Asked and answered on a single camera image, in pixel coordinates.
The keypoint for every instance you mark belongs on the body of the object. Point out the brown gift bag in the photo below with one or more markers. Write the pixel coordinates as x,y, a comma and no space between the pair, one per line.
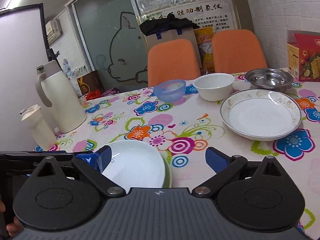
90,83

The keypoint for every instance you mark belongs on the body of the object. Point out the white poster with chinese text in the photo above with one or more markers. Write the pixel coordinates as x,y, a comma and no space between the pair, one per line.
217,14

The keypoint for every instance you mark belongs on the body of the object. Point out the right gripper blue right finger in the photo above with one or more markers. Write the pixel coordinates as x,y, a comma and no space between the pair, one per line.
217,160

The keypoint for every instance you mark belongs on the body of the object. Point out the person's left hand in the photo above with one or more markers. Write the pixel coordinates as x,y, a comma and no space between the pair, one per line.
13,228

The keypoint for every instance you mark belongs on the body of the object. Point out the white ceramic bowl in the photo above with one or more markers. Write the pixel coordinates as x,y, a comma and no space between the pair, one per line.
214,87

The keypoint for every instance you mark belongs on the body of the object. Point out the white floral deep plate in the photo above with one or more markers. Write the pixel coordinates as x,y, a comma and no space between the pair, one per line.
135,164

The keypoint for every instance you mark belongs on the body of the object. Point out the yellow snack bag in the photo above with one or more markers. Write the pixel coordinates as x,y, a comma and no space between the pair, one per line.
204,42

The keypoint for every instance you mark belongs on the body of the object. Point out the cardboard box with blue straps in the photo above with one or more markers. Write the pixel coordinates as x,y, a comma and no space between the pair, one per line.
170,35

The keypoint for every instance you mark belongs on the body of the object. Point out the orange chair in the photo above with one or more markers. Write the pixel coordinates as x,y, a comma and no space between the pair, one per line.
172,60
236,51

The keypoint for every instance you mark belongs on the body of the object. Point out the small cream water bottle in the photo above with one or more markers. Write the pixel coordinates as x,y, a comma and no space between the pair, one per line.
40,129

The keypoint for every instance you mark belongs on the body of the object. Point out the cream thermos jug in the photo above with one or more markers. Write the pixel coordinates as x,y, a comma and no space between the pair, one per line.
58,95

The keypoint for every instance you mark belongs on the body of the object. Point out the white gold-rimmed deep plate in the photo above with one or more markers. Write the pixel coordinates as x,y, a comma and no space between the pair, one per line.
259,114

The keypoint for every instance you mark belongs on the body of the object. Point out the frosted glass door with cat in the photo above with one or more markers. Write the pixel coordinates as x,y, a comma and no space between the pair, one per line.
113,42

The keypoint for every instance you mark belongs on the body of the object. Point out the wall air conditioner unit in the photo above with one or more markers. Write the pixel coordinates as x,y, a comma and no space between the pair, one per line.
53,30

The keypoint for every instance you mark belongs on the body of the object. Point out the translucent blue plastic bowl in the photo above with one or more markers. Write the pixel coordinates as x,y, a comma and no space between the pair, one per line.
170,91

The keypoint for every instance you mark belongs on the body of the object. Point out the right orange chair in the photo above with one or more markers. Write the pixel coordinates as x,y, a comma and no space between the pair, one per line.
236,51

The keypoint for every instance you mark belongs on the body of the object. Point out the stainless steel bowl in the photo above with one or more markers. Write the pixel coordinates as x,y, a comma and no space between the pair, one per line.
269,79

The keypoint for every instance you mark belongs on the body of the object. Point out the red cracker box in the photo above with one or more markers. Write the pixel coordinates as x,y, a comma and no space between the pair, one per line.
303,55

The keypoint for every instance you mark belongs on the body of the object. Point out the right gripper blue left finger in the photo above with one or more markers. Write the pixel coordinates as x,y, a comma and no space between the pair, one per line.
98,160

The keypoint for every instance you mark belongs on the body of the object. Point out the left orange chair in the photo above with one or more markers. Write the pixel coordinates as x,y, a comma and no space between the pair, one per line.
172,60

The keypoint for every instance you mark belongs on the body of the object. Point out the black cloth on box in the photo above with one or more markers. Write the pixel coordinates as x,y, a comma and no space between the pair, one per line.
171,22

